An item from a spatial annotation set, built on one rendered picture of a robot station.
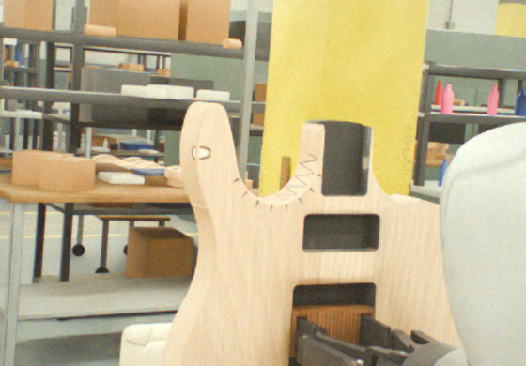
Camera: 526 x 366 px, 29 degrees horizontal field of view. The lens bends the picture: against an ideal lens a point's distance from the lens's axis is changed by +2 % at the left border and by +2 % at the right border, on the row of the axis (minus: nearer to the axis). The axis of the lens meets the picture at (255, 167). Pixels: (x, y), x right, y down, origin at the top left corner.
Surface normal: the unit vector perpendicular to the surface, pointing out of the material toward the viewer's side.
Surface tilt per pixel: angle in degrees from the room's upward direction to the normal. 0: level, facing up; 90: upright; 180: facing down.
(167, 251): 90
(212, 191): 88
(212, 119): 88
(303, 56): 90
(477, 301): 107
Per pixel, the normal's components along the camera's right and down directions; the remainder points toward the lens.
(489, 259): -0.54, 0.24
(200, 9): 0.49, 0.12
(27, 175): -0.12, 0.09
